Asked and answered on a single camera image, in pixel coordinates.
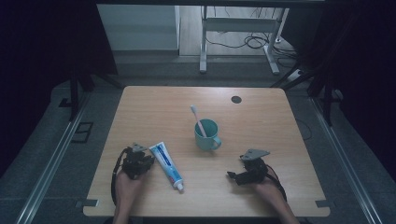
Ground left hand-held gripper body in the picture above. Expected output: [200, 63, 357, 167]
[120, 142, 156, 180]

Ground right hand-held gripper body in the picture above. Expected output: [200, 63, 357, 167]
[238, 148, 271, 185]

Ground white and blue toothpaste tube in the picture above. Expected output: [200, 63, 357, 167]
[148, 141, 185, 194]

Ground teal cup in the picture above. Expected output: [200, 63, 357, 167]
[193, 119, 223, 152]

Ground pink toothbrush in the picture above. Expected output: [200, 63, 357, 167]
[190, 104, 208, 138]

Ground person's left hand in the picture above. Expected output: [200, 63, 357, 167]
[114, 170, 148, 210]

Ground person's right hand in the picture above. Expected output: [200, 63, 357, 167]
[251, 175, 287, 207]

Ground black metal stand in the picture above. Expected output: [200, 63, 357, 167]
[270, 60, 345, 127]
[68, 66, 125, 122]

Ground white power strip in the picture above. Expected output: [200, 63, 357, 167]
[287, 69, 304, 82]

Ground white cabinet panel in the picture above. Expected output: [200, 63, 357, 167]
[97, 4, 181, 51]

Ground dark curtain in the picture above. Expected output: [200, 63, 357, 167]
[0, 0, 120, 176]
[281, 0, 396, 175]

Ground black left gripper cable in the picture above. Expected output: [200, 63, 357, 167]
[110, 147, 130, 207]

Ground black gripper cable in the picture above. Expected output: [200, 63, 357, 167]
[110, 147, 130, 207]
[264, 163, 288, 203]

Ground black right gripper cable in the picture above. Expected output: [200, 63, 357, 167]
[264, 163, 288, 203]

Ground black floor frame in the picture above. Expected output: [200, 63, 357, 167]
[70, 121, 94, 145]

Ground thin black floor cable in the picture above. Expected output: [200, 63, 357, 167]
[295, 118, 313, 141]

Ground metal floor rail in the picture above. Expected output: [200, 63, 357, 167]
[15, 92, 92, 224]
[310, 96, 375, 224]

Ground black floor cables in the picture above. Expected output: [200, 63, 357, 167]
[205, 7, 301, 68]

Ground white desk frame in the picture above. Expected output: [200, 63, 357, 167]
[199, 6, 290, 76]

